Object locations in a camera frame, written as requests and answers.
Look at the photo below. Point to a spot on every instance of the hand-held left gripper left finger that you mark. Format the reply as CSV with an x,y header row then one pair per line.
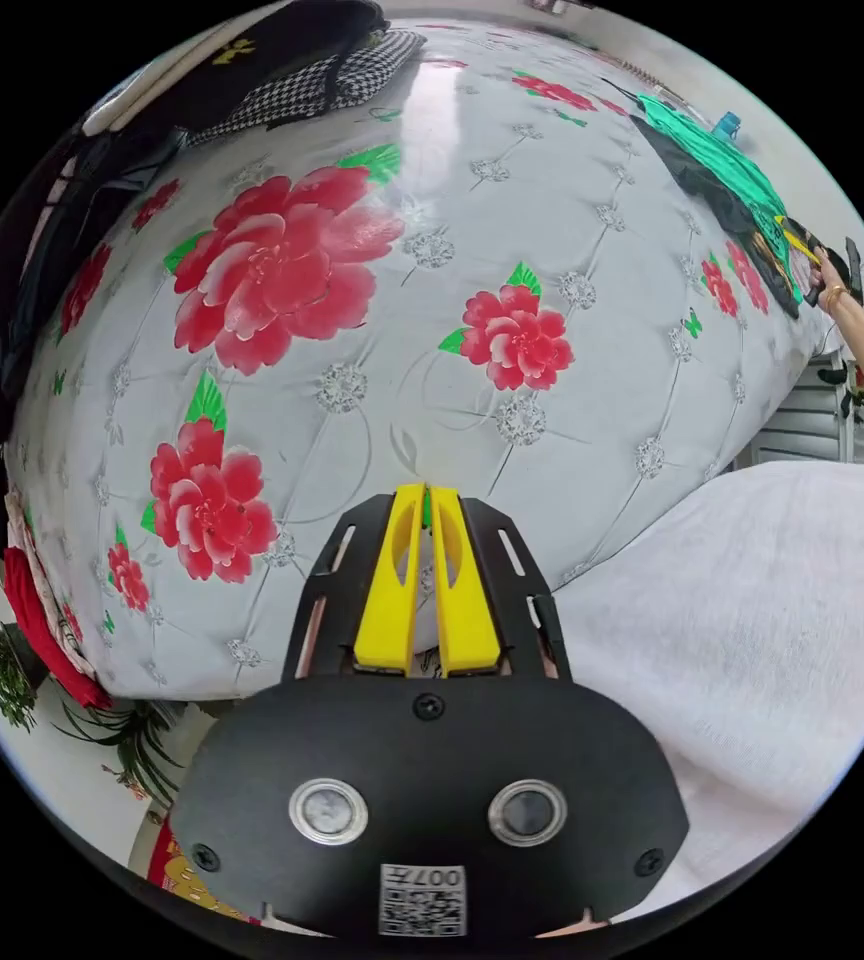
x,y
387,600

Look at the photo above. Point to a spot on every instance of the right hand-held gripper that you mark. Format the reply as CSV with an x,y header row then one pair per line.
x,y
826,259

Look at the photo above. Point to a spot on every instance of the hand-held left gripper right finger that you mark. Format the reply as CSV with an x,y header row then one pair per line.
x,y
466,615

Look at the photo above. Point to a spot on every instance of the green t-shirt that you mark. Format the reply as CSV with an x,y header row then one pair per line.
x,y
717,161

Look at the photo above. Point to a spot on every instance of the person's right hand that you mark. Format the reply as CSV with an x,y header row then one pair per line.
x,y
828,289

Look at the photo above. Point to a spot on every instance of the black garment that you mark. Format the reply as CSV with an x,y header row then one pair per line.
x,y
702,184

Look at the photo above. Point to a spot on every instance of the blue bottle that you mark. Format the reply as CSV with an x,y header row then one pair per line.
x,y
728,126

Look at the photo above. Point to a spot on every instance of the bed with red floral sheet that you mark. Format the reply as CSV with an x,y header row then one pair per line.
x,y
522,225

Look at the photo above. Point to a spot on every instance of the person's body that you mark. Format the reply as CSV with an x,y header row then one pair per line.
x,y
739,637

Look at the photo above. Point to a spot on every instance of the pile of red floral clothes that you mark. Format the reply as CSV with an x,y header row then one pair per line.
x,y
42,622

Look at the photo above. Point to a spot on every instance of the pile of dark clothes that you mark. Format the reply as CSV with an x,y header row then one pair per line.
x,y
34,262

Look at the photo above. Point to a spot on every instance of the pile of clothes with houndstooth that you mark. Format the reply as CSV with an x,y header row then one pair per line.
x,y
304,71

